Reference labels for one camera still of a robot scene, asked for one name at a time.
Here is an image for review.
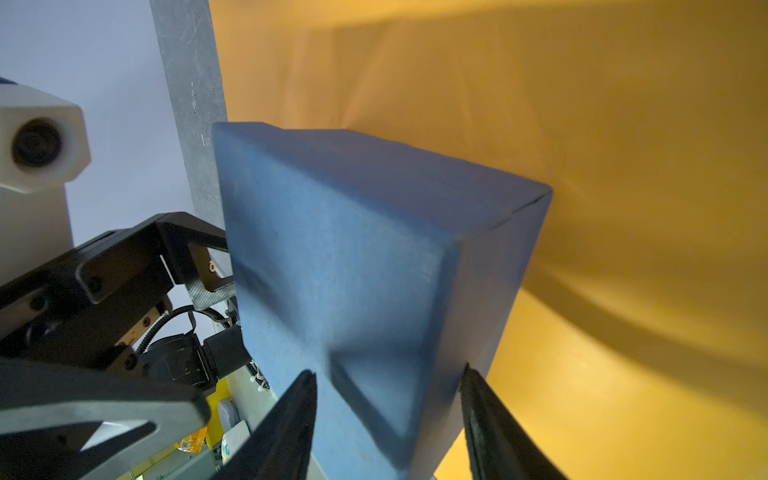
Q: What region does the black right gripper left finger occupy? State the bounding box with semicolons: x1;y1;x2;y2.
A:
214;370;318;480

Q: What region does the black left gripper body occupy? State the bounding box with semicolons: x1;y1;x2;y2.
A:
1;214;251;390

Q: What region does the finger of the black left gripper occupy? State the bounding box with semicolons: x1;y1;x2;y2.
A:
157;212;235;310
1;359;211;479

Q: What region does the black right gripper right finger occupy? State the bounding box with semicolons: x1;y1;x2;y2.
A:
459;366;565;480

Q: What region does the orange wrapping paper sheet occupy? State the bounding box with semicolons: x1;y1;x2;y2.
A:
210;1;767;479

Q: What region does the blue gift box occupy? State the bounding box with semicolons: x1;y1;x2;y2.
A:
212;122;553;479

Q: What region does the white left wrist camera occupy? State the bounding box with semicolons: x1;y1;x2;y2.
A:
1;78;91;284

